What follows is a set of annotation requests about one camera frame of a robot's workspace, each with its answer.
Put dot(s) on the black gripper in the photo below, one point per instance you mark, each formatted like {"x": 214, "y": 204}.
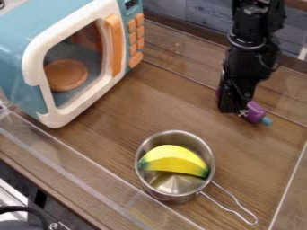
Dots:
{"x": 247, "y": 67}

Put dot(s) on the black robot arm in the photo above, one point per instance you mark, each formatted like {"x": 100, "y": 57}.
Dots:
{"x": 256, "y": 20}

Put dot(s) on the clear acrylic barrier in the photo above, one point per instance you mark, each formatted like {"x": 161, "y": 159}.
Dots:
{"x": 103, "y": 199}

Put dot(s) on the purple toy eggplant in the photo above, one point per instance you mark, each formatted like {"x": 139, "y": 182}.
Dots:
{"x": 256, "y": 114}

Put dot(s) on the silver pot with wire handle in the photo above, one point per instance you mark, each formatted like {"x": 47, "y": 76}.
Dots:
{"x": 175, "y": 187}

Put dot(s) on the orange microwave turntable plate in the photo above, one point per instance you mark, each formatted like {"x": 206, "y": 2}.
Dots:
{"x": 65, "y": 74}

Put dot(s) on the yellow green toy banana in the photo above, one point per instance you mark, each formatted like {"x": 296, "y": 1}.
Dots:
{"x": 171, "y": 158}

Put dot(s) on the blue toy microwave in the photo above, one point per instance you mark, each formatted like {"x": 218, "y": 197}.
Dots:
{"x": 99, "y": 32}

